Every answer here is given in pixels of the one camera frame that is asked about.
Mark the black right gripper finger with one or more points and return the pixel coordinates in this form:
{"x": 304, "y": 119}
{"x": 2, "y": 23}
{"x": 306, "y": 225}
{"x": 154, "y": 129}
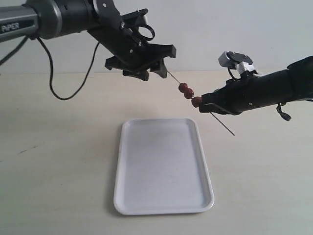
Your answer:
{"x": 211, "y": 98}
{"x": 213, "y": 108}

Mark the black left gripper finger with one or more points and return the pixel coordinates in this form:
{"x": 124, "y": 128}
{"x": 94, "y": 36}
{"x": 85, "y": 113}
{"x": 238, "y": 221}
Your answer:
{"x": 139, "y": 73}
{"x": 156, "y": 55}

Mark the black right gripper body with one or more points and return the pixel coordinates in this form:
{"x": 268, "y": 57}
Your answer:
{"x": 257, "y": 92}

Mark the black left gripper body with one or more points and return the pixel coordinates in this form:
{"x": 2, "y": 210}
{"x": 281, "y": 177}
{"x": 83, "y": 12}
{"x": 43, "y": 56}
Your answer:
{"x": 130, "y": 44}

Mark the dark red berry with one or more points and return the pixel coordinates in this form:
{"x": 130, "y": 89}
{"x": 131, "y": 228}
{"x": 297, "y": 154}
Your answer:
{"x": 196, "y": 101}
{"x": 183, "y": 87}
{"x": 188, "y": 93}

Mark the thin metal skewer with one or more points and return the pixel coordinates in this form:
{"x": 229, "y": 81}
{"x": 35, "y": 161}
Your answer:
{"x": 218, "y": 120}

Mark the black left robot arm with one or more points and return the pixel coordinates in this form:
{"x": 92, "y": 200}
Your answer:
{"x": 50, "y": 19}

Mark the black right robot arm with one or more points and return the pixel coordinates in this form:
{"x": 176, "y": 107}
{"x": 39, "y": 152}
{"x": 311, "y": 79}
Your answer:
{"x": 295, "y": 83}

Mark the white rectangular plastic tray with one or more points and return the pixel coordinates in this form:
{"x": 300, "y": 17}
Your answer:
{"x": 161, "y": 168}

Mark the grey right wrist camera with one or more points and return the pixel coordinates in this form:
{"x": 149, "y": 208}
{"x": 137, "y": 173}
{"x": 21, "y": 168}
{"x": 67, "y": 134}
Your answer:
{"x": 242, "y": 63}

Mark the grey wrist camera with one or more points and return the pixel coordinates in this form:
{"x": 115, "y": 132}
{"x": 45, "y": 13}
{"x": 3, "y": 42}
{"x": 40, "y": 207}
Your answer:
{"x": 242, "y": 63}
{"x": 136, "y": 18}

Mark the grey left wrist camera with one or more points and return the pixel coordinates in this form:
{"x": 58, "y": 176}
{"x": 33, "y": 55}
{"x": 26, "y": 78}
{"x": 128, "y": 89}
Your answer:
{"x": 136, "y": 18}

